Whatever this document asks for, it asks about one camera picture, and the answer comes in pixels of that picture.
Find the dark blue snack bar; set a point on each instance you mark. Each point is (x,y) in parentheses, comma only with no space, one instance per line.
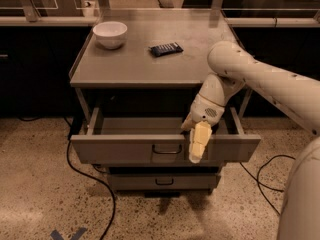
(166,49)

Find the white ceramic bowl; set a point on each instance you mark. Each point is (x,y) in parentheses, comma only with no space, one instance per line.
(111,34)

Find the grey drawer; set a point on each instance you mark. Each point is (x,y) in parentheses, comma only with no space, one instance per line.
(158,142)
(163,178)

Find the grey drawer cabinet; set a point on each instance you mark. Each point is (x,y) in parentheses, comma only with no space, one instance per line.
(131,82)

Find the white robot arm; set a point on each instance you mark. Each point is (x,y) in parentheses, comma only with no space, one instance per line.
(296,96)

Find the grey bottom drawer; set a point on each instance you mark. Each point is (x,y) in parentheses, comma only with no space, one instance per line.
(163,178)

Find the grey top drawer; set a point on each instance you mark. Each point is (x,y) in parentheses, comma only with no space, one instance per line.
(158,142)

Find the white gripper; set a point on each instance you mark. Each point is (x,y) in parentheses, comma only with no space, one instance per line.
(206,110)

